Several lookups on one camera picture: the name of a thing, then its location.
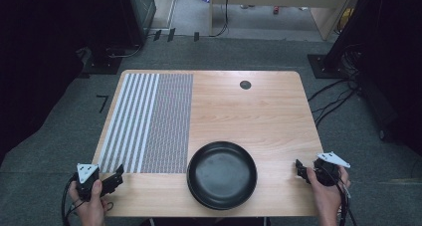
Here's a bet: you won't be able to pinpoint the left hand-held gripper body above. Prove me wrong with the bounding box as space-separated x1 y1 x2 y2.
76 162 116 201

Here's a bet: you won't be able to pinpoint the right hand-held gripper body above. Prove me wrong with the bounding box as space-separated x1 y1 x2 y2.
309 151 351 188

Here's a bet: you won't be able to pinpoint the person's right hand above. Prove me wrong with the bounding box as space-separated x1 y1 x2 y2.
305 165 351 214

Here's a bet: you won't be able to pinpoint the person's left hand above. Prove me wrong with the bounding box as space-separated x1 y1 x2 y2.
68 178 109 222

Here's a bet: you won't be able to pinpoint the grey white striped placemat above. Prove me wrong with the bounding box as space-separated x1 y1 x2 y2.
98 73 194 175

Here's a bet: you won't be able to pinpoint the black round plate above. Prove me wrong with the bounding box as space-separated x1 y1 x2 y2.
186 140 259 211

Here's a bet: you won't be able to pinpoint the black stand base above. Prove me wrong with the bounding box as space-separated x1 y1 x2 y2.
78 46 124 79
307 53 352 80

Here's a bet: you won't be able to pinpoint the dark curtain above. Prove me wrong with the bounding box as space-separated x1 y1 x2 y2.
0 0 133 167
326 0 422 157

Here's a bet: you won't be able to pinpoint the yellow object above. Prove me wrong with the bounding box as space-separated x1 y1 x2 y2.
336 7 355 34

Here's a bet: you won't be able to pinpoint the dark equipment cabinet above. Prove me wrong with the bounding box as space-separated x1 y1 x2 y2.
116 0 157 49

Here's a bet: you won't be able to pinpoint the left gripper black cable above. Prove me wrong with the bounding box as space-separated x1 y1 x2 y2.
61 173 87 226

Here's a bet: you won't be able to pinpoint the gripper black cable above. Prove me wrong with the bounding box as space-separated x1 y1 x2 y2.
61 173 87 226
317 165 358 226

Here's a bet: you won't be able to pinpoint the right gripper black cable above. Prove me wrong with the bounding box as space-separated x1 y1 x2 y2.
317 165 358 226

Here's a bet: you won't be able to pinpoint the black floor cables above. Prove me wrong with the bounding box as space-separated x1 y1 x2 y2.
308 50 363 128

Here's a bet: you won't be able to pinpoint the hanging black cable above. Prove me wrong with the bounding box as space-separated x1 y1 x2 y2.
209 0 231 39

